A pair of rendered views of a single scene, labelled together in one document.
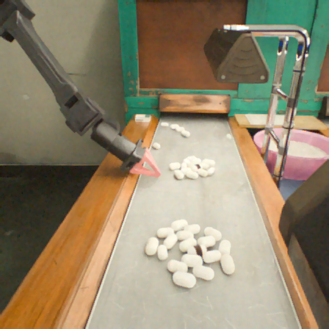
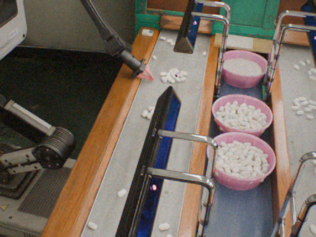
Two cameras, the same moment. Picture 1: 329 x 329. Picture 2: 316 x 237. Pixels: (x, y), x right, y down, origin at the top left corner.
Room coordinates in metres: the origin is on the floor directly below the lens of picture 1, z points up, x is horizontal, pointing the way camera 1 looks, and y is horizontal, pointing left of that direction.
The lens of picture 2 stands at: (-1.01, -0.11, 1.84)
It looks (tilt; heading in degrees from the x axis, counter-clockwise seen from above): 38 degrees down; 3
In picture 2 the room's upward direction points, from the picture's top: 3 degrees clockwise
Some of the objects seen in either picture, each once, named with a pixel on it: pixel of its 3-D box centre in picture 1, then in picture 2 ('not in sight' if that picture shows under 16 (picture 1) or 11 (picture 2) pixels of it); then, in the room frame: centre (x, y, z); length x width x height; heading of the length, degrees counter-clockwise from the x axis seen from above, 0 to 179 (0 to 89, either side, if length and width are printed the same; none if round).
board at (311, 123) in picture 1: (277, 121); (244, 43); (1.11, -0.46, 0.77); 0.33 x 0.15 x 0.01; 85
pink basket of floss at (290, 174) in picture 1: (291, 153); (242, 70); (0.89, -0.44, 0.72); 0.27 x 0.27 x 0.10
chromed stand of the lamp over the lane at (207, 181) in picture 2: not in sight; (176, 208); (-0.23, -0.14, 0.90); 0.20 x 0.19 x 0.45; 175
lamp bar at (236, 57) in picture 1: (224, 45); (192, 14); (0.75, -0.15, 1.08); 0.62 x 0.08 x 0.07; 175
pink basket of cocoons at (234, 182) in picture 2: not in sight; (239, 163); (0.18, -0.37, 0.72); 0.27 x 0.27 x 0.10
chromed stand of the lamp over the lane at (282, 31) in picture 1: (248, 117); (205, 51); (0.74, -0.22, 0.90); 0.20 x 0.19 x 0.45; 175
